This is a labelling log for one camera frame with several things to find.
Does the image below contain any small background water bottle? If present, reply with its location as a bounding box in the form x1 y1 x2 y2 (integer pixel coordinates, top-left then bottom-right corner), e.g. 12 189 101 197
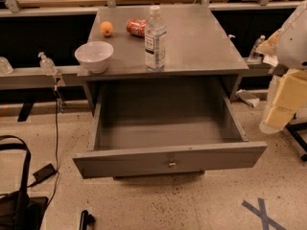
248 35 266 62

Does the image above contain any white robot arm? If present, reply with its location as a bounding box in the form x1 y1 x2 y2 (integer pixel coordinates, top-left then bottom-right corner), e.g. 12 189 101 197
259 1 307 134

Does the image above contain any grey top drawer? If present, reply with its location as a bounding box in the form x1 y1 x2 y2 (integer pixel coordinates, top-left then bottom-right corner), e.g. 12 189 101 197
73 76 267 178

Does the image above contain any clear sanitizer pump bottle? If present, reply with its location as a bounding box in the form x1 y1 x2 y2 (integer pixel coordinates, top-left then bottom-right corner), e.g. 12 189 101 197
38 52 58 76

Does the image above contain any black cable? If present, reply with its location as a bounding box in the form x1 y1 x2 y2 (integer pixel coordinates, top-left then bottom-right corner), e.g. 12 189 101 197
27 84 65 209

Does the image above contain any clear plastic water bottle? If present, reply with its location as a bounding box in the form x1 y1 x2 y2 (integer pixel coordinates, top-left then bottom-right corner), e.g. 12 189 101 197
145 6 167 72

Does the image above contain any white bowl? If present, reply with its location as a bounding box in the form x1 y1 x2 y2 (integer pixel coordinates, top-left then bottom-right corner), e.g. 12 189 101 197
75 41 114 73

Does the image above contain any black bag with strap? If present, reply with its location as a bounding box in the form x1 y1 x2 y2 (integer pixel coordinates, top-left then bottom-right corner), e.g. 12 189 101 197
0 135 48 230

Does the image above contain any grey block on floor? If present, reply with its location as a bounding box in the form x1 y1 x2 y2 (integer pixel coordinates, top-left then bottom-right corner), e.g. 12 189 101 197
236 89 260 107

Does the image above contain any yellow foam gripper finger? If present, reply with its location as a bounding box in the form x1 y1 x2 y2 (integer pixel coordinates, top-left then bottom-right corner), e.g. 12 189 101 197
272 70 307 113
259 106 294 134

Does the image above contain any grey drawer cabinet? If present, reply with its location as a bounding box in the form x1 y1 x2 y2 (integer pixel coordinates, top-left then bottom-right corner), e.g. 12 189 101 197
76 4 250 181

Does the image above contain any black object at bottom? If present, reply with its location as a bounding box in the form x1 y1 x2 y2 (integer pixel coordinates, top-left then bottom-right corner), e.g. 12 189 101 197
79 210 96 230

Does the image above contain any black power adapter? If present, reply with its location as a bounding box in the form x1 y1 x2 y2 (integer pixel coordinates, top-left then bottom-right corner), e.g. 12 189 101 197
33 163 57 183

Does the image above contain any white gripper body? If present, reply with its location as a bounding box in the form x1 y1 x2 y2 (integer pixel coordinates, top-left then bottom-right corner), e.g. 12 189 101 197
266 68 307 120

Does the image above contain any red soda can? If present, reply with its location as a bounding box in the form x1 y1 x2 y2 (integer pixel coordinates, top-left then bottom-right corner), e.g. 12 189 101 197
126 18 147 37

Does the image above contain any orange fruit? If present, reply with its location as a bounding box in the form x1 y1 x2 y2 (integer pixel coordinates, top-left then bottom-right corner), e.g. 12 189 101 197
100 21 114 37

